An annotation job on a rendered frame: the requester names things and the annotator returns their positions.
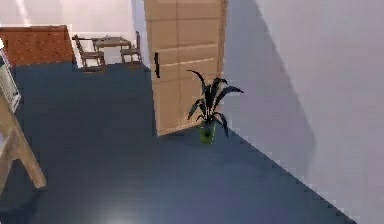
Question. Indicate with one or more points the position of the brown wooden chair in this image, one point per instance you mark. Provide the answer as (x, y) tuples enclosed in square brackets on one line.
[(132, 52), (90, 55)]

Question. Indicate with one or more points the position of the dark house plant green pot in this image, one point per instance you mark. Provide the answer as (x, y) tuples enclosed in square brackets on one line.
[(208, 110)]

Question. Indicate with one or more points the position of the light wooden room door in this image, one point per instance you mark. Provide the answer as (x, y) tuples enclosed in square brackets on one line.
[(186, 50)]

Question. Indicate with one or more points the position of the small brown wooden table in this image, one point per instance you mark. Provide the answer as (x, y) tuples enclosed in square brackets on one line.
[(111, 42)]

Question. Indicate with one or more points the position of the red-brown wooden chest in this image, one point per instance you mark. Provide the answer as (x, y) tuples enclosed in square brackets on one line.
[(36, 45)]

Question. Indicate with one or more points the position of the light wooden ladder shelf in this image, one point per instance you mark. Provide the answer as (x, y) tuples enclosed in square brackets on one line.
[(13, 133)]

